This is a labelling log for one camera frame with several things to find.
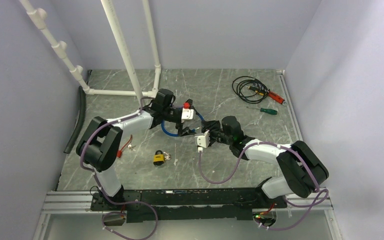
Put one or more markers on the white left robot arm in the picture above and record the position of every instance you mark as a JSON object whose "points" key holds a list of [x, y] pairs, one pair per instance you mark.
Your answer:
{"points": [[100, 143]]}

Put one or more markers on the green handled screwdriver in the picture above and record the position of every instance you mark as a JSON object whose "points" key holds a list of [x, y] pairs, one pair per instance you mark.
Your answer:
{"points": [[264, 110]]}

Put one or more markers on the keys of yellow padlock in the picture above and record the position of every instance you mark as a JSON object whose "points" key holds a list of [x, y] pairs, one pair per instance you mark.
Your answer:
{"points": [[167, 156]]}

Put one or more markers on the blue cable lock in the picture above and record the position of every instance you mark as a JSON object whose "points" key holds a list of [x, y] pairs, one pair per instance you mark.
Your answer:
{"points": [[165, 119]]}

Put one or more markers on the yellow padlock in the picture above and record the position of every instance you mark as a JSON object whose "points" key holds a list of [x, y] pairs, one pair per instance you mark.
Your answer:
{"points": [[159, 158]]}

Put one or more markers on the red cable padlock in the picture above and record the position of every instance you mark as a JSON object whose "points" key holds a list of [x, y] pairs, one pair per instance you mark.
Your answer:
{"points": [[121, 150]]}

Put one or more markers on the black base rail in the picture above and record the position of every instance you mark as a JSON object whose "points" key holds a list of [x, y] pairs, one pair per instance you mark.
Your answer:
{"points": [[187, 204]]}

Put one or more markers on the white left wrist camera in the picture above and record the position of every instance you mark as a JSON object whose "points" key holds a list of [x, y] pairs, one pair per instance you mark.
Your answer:
{"points": [[188, 112]]}

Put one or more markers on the aluminium extrusion frame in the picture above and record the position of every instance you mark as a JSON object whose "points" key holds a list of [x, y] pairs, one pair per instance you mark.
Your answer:
{"points": [[80, 202]]}

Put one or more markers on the red handled wrench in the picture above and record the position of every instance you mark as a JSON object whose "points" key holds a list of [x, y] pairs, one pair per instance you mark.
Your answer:
{"points": [[277, 98]]}

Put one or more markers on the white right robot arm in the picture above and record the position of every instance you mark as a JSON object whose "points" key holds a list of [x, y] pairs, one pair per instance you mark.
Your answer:
{"points": [[302, 172]]}

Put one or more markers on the yellow black screwdriver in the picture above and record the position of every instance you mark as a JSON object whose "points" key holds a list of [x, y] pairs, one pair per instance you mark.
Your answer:
{"points": [[258, 91]]}

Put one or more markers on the white PVC pipe frame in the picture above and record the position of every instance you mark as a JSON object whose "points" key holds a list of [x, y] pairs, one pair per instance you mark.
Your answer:
{"points": [[38, 17]]}

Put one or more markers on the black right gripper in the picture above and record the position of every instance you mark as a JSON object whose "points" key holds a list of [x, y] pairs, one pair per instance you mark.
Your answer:
{"points": [[210, 125]]}

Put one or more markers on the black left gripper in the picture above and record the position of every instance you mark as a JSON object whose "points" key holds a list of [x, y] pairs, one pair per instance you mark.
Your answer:
{"points": [[182, 132]]}

